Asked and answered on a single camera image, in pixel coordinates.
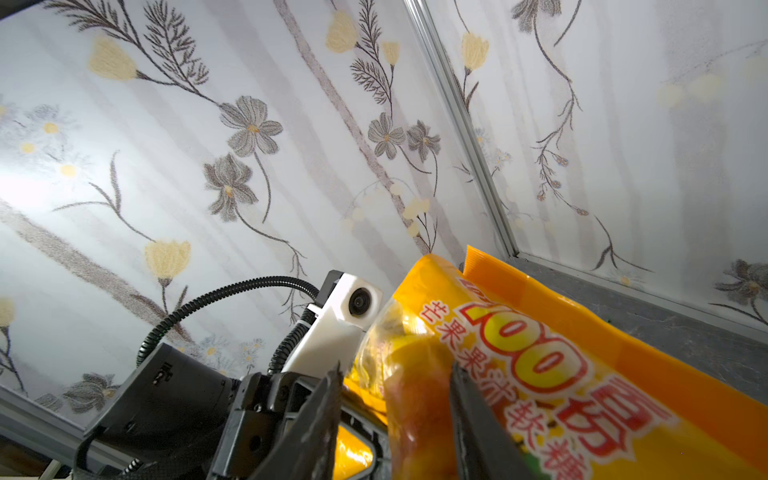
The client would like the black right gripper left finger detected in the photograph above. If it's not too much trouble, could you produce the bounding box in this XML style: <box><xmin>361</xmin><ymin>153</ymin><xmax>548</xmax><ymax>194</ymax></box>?
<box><xmin>250</xmin><ymin>366</ymin><xmax>342</xmax><ymax>479</ymax></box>

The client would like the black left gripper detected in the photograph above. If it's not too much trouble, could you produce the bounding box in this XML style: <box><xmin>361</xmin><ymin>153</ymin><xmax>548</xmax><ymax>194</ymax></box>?
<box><xmin>207</xmin><ymin>373</ymin><xmax>300</xmax><ymax>479</ymax></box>

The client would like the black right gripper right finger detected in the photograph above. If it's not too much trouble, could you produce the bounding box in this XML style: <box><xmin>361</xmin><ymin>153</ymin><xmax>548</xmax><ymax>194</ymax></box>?
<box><xmin>449</xmin><ymin>362</ymin><xmax>535</xmax><ymax>480</ymax></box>

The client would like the orange snack pack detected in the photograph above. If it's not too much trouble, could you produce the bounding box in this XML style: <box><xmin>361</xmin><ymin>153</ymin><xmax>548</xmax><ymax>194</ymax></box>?
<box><xmin>344</xmin><ymin>248</ymin><xmax>767</xmax><ymax>479</ymax></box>

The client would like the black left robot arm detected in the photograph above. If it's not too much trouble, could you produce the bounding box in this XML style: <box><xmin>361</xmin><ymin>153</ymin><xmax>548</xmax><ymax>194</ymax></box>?
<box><xmin>73</xmin><ymin>270</ymin><xmax>342</xmax><ymax>479</ymax></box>

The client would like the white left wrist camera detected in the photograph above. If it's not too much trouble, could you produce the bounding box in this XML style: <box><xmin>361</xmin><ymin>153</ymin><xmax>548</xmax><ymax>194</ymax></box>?
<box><xmin>277</xmin><ymin>270</ymin><xmax>384</xmax><ymax>378</ymax></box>

